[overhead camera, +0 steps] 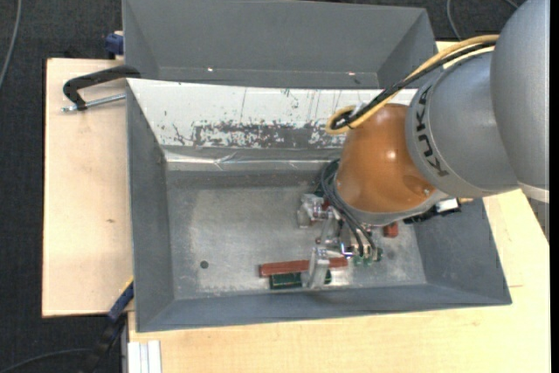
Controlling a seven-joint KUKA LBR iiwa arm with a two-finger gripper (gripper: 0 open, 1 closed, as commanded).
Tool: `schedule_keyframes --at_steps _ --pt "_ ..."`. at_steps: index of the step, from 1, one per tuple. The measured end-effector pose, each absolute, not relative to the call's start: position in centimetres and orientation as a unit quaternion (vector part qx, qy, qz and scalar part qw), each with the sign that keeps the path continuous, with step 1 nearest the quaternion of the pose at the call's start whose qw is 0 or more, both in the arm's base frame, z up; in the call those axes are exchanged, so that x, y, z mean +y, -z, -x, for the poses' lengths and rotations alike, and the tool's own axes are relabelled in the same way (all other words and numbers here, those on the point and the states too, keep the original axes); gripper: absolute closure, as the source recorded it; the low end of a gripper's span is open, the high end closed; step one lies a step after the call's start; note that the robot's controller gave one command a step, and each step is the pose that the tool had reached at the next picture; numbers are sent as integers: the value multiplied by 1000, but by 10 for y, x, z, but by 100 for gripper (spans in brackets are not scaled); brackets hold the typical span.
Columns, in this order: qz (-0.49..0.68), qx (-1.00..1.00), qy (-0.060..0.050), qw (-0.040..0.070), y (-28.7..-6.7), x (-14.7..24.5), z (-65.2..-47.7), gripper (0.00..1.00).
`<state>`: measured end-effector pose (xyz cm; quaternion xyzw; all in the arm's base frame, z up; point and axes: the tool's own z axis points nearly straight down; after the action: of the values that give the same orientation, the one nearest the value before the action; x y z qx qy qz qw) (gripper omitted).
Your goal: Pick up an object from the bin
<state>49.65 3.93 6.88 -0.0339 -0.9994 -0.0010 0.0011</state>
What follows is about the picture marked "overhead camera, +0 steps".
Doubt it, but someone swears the black cylinder on white bracket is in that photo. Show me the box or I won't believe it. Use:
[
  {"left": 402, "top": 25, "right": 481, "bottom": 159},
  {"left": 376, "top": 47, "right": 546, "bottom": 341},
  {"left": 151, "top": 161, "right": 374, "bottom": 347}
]
[{"left": 403, "top": 197, "right": 462, "bottom": 225}]

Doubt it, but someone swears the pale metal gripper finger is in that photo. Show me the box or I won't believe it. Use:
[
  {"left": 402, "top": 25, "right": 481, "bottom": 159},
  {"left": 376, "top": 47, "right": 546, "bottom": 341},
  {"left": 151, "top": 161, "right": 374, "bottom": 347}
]
[
  {"left": 297, "top": 193, "right": 329, "bottom": 230},
  {"left": 307, "top": 246, "right": 332, "bottom": 290}
]

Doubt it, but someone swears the grey metal bin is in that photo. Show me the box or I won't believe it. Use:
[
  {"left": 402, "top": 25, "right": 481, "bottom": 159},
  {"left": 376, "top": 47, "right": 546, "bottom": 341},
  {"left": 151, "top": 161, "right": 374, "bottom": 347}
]
[{"left": 121, "top": 0, "right": 513, "bottom": 333}]

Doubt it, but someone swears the pale wood board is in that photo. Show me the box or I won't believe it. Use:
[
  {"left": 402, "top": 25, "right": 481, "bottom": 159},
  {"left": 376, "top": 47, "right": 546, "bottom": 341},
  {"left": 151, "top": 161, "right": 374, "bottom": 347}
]
[{"left": 41, "top": 57, "right": 135, "bottom": 318}]

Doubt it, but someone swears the dark green flat block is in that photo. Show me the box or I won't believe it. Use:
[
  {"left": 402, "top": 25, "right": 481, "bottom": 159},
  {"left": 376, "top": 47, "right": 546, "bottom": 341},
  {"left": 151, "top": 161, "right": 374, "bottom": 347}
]
[{"left": 267, "top": 270, "right": 334, "bottom": 291}]

